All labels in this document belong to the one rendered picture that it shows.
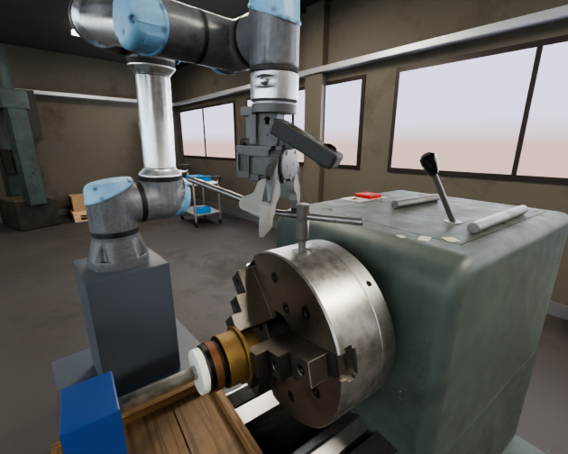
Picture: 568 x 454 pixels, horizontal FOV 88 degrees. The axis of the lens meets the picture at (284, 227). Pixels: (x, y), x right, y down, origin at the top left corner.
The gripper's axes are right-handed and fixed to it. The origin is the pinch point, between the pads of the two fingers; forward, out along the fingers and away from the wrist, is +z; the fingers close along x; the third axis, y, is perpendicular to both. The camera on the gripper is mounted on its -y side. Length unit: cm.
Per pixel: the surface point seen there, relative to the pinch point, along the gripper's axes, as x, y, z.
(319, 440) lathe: 3.7, -9.8, 41.3
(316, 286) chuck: 7.3, -8.2, 6.2
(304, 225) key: 0.8, -4.0, -1.0
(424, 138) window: -305, -34, -15
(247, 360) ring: 13.1, 0.5, 18.1
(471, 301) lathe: -2.4, -30.8, 8.7
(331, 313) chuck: 9.2, -11.2, 9.1
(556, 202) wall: -256, -138, 32
